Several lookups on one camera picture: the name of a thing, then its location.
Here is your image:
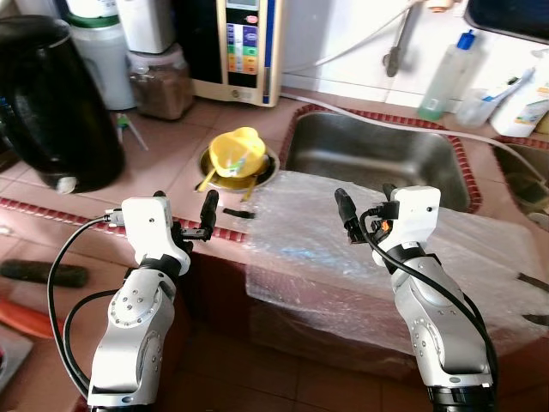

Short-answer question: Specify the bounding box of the gold spoon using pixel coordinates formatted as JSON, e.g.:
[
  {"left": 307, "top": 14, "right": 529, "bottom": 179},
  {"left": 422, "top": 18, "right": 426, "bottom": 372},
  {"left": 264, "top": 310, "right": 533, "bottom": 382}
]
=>
[{"left": 195, "top": 166, "right": 217, "bottom": 193}]

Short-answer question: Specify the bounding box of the empty steel sink basin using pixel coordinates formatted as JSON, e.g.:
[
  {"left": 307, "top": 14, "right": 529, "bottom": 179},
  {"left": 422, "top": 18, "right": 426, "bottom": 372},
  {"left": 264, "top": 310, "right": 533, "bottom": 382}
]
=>
[{"left": 281, "top": 109, "right": 474, "bottom": 215}]

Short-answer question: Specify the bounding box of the clear bubble wrap sheet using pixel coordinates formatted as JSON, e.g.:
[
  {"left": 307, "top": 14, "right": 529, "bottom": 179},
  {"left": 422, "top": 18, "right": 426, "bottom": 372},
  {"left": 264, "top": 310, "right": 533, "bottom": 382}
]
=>
[{"left": 244, "top": 169, "right": 549, "bottom": 380}]

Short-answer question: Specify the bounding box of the small steel bowl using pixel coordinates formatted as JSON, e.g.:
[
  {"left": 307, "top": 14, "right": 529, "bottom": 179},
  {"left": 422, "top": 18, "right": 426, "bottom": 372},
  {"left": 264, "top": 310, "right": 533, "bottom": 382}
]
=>
[{"left": 198, "top": 142, "right": 281, "bottom": 192}]

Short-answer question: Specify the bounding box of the clear jar of brown powder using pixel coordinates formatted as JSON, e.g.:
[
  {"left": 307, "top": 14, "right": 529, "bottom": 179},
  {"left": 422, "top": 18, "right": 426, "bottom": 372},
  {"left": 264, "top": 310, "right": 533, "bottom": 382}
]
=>
[{"left": 126, "top": 45, "right": 195, "bottom": 122}]

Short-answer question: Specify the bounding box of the clear plastic cup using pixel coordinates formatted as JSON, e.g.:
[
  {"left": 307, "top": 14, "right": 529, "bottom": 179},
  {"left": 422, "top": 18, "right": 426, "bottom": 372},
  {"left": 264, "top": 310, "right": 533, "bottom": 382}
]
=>
[{"left": 455, "top": 86, "right": 500, "bottom": 129}]

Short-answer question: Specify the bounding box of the clear bottle with blue cap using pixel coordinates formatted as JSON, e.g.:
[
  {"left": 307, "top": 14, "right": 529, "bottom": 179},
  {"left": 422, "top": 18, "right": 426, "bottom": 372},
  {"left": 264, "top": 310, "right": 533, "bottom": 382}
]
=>
[{"left": 417, "top": 29, "right": 478, "bottom": 122}]

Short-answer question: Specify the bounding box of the black electric kettle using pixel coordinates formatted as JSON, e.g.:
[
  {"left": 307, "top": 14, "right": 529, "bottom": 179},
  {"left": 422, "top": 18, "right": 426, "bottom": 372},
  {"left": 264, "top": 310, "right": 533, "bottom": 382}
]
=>
[{"left": 0, "top": 15, "right": 126, "bottom": 195}]

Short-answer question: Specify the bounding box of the dark green cucumber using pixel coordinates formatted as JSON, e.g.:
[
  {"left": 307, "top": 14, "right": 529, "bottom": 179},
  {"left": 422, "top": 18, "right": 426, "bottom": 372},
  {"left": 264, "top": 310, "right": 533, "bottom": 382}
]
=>
[{"left": 0, "top": 259, "right": 89, "bottom": 289}]

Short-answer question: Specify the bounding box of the white canister with green lid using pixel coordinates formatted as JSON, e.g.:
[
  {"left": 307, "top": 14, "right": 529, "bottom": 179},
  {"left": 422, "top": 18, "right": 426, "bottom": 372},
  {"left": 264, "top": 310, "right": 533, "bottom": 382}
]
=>
[{"left": 66, "top": 0, "right": 136, "bottom": 111}]

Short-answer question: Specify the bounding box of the beige faucet with metal spout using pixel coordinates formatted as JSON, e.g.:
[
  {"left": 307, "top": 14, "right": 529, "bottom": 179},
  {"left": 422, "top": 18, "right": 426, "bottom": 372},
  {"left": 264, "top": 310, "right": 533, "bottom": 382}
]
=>
[{"left": 383, "top": 0, "right": 457, "bottom": 79}]

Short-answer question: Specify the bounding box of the white dish soap bottle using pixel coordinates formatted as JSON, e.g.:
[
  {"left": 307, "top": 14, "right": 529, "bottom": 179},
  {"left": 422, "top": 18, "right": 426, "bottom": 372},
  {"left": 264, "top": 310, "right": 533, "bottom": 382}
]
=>
[{"left": 490, "top": 47, "right": 549, "bottom": 139}]

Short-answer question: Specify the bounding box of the long black tape strip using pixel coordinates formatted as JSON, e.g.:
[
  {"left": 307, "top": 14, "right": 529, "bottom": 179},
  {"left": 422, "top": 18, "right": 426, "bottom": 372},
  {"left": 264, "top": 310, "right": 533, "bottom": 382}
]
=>
[{"left": 516, "top": 271, "right": 549, "bottom": 292}]

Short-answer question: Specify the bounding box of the blue white toothbrush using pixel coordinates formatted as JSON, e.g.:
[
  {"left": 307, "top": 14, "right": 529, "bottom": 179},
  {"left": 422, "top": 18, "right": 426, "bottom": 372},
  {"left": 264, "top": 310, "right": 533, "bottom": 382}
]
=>
[{"left": 483, "top": 69, "right": 538, "bottom": 106}]

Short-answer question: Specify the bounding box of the beige water ionizer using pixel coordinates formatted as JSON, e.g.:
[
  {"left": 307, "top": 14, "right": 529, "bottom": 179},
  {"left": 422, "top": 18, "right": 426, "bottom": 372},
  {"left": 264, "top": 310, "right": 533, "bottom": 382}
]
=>
[{"left": 172, "top": 0, "right": 285, "bottom": 109}]

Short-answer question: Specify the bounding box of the white blender base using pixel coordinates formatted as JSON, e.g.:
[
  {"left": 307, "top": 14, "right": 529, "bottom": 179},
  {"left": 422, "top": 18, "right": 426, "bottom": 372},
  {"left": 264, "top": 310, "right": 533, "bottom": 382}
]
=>
[{"left": 115, "top": 0, "right": 178, "bottom": 55}]

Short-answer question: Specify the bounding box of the red orange plastic tool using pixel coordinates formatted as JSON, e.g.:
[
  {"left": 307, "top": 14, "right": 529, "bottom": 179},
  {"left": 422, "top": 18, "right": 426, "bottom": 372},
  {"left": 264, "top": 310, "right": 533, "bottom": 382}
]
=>
[{"left": 0, "top": 299, "right": 54, "bottom": 341}]

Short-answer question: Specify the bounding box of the black frying pan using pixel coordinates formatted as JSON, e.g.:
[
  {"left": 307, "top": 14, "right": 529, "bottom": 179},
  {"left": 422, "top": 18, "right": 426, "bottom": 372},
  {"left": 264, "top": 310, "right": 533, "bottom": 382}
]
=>
[{"left": 462, "top": 0, "right": 549, "bottom": 45}]

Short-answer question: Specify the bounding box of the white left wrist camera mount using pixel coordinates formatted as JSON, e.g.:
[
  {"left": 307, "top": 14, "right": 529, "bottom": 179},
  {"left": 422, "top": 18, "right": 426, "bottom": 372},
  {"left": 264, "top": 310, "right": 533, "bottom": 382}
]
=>
[{"left": 120, "top": 196, "right": 192, "bottom": 277}]

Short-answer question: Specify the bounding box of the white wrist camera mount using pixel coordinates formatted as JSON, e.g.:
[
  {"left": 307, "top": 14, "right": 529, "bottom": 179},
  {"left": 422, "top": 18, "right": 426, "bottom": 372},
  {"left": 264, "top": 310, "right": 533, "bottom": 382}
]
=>
[
  {"left": 120, "top": 196, "right": 192, "bottom": 277},
  {"left": 384, "top": 185, "right": 443, "bottom": 255}
]

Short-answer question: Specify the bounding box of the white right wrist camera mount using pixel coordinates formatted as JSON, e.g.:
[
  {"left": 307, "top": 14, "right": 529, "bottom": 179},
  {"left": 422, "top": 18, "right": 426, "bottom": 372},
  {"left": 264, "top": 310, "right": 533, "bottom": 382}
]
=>
[{"left": 384, "top": 185, "right": 443, "bottom": 255}]

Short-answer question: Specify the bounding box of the thin white drain hose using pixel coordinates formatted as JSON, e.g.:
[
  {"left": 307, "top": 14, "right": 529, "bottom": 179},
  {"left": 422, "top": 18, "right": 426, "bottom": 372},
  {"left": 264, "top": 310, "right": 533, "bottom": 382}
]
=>
[{"left": 281, "top": 89, "right": 549, "bottom": 186}]

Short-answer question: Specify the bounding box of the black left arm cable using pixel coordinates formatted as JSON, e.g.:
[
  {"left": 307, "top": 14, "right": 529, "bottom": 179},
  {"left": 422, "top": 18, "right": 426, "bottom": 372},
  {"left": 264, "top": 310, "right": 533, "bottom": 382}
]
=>
[{"left": 46, "top": 213, "right": 123, "bottom": 397}]

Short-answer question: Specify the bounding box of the white hose to faucet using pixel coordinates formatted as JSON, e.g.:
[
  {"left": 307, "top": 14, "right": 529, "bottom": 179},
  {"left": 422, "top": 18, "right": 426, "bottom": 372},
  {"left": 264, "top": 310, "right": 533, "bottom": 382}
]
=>
[{"left": 281, "top": 4, "right": 413, "bottom": 76}]

